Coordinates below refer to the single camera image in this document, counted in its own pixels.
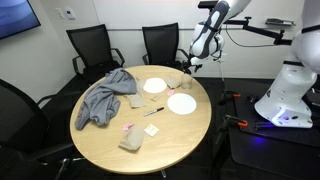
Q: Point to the large folded beige napkin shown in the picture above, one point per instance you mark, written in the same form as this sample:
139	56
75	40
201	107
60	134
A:
132	138

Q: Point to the small white round plate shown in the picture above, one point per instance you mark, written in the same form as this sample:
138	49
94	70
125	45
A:
154	85

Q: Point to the white wall thermostat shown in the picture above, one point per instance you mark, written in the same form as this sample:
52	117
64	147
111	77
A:
70	13

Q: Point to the wall mounted display screen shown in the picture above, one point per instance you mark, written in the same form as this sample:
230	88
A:
15	15

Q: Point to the grey sweatshirt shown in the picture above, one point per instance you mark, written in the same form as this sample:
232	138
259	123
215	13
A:
101	100

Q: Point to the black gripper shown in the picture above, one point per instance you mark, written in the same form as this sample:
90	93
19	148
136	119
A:
195	65

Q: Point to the black marker pen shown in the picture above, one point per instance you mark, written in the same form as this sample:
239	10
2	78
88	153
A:
153	111

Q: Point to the black overhead camera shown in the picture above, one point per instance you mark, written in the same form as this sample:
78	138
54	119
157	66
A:
206	4

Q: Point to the black orange bar clamp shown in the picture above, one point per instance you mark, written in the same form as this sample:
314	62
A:
230	95
233	120

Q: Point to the black mesh office chair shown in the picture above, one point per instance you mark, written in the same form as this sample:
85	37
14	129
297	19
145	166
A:
88	45
20	123
160	43

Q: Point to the small tan paper packet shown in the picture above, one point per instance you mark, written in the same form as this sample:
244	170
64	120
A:
155	98

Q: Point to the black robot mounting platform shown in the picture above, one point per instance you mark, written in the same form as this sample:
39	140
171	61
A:
286	135

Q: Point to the pale yellow paper packet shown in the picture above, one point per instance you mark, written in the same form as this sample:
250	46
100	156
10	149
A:
151	130

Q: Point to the white light switch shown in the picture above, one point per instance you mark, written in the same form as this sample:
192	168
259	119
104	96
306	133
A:
59	13

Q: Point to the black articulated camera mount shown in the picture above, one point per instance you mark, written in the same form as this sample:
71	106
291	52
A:
260	30

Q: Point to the large white round plate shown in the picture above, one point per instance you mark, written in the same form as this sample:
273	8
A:
181	104

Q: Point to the pink sticky note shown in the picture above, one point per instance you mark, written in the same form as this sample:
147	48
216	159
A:
170	92
127	126

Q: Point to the small crumpled beige napkin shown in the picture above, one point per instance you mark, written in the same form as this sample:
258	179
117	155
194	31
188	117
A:
173	82

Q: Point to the grey whiteboard marker tray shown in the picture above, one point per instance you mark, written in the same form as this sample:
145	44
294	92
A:
280	22

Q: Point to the white wall outlet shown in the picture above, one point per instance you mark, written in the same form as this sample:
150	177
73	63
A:
225	57

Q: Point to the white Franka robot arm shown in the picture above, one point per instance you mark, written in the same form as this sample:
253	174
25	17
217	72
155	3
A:
290	90

